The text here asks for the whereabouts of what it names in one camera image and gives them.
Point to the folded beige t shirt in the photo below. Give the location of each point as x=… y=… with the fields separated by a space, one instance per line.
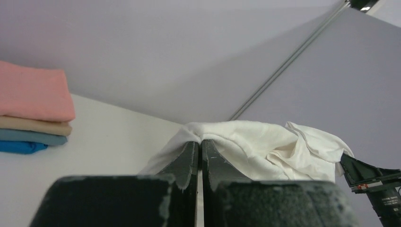
x=55 y=128

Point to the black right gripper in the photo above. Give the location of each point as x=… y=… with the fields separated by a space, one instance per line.
x=379 y=184

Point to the white t shirt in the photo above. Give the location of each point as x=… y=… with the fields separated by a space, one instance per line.
x=263 y=151

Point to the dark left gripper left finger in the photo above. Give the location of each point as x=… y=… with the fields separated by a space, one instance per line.
x=165 y=199

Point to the right aluminium frame post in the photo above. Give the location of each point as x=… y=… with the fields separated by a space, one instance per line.
x=289 y=60

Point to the folded bright blue t shirt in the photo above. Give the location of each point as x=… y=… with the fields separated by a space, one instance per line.
x=21 y=147

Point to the folded pink t shirt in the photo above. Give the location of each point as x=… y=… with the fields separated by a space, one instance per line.
x=38 y=94

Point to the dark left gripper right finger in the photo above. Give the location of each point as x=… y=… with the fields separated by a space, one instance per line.
x=231 y=199

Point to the folded grey-blue t shirt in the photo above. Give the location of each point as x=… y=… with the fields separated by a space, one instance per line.
x=32 y=136

